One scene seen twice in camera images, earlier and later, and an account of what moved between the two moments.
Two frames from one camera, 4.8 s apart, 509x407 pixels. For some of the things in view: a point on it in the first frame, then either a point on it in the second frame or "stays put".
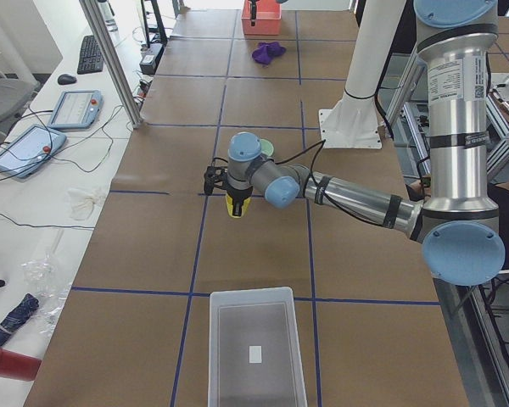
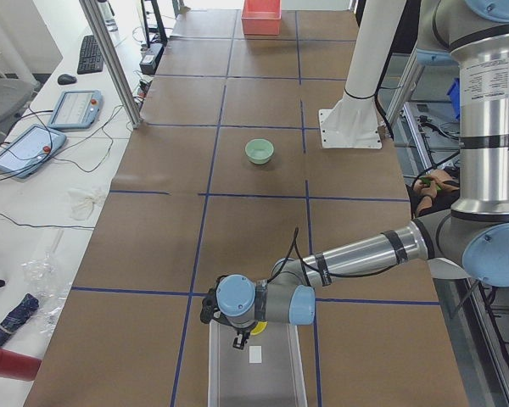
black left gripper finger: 237,208 → 238,342
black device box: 150,58 stays put
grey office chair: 4,99 stays put
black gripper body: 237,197 → 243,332
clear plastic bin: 254,354 stays put
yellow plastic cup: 244,209 → 259,328
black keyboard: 91,58 stays put
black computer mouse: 66,79 stays put
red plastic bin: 269,18 stays put
